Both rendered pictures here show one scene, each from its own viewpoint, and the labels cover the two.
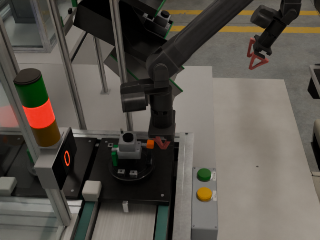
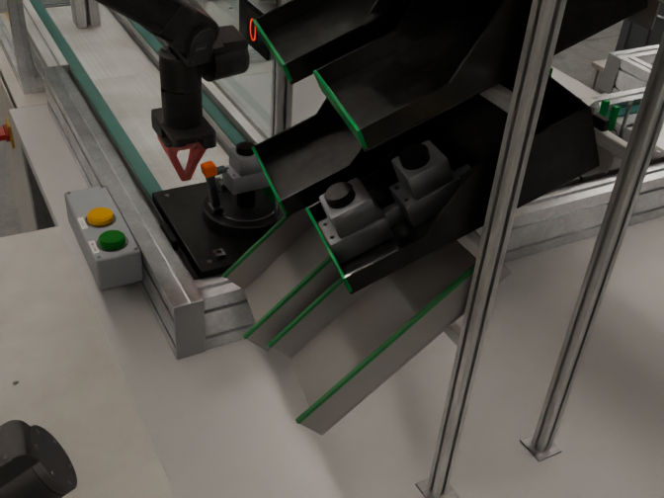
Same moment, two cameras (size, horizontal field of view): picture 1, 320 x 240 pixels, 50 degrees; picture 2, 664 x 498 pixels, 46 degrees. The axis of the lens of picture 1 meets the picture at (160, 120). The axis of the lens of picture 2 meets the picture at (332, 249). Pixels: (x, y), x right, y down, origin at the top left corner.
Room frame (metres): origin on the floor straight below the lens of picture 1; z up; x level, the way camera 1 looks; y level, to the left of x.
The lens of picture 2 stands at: (1.63, -0.45, 1.67)
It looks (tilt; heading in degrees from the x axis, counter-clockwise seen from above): 36 degrees down; 142
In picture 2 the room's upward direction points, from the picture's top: 5 degrees clockwise
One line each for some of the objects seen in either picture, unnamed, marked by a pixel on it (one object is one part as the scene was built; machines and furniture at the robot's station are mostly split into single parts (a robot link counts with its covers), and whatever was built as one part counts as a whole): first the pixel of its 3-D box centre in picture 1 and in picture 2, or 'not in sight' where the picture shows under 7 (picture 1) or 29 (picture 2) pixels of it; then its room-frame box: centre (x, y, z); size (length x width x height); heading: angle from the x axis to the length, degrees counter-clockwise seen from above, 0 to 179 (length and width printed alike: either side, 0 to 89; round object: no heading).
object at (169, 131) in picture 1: (162, 115); (182, 109); (0.68, -0.01, 1.17); 0.10 x 0.07 x 0.07; 173
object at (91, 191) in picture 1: (92, 191); not in sight; (0.61, 0.20, 0.97); 0.05 x 0.05 x 0.04; 83
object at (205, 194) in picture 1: (204, 194); (100, 218); (0.59, -0.11, 0.96); 0.04 x 0.04 x 0.02
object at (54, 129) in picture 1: (45, 129); not in sight; (0.53, 0.23, 1.28); 0.05 x 0.05 x 0.05
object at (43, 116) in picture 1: (38, 110); not in sight; (0.53, 0.23, 1.33); 0.05 x 0.05 x 0.05
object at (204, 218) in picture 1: (204, 201); (102, 234); (0.59, -0.11, 0.93); 0.21 x 0.07 x 0.06; 173
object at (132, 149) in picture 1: (125, 145); (251, 164); (0.70, 0.10, 1.06); 0.08 x 0.04 x 0.07; 85
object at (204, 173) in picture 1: (204, 175); (112, 241); (0.66, -0.12, 0.96); 0.04 x 0.04 x 0.02
